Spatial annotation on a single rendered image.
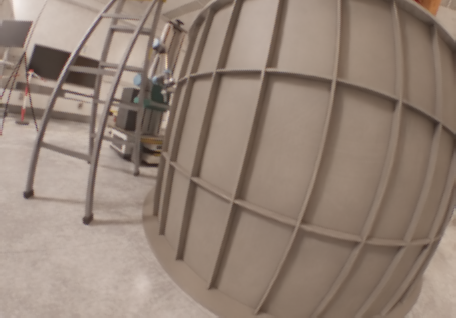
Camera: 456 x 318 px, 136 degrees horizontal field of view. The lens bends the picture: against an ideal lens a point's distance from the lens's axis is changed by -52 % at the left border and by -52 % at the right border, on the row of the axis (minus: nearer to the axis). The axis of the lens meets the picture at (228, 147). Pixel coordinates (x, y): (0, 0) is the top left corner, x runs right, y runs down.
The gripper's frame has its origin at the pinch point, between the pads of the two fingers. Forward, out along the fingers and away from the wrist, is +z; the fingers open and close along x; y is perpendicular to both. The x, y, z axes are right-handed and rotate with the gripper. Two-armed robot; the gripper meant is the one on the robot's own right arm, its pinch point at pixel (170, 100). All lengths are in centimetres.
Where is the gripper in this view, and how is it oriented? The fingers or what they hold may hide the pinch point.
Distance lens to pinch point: 185.2
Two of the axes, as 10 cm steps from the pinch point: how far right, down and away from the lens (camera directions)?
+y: -8.7, 1.6, 4.7
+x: -4.6, 1.0, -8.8
